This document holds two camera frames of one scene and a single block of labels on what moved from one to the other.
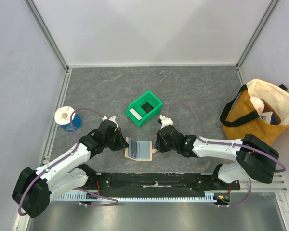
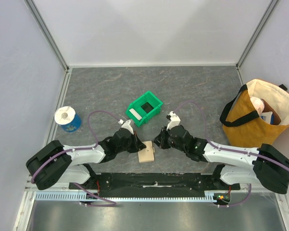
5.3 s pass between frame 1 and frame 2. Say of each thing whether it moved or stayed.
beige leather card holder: moved
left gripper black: moved
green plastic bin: stayed
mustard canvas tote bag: stayed
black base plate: stayed
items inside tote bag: stayed
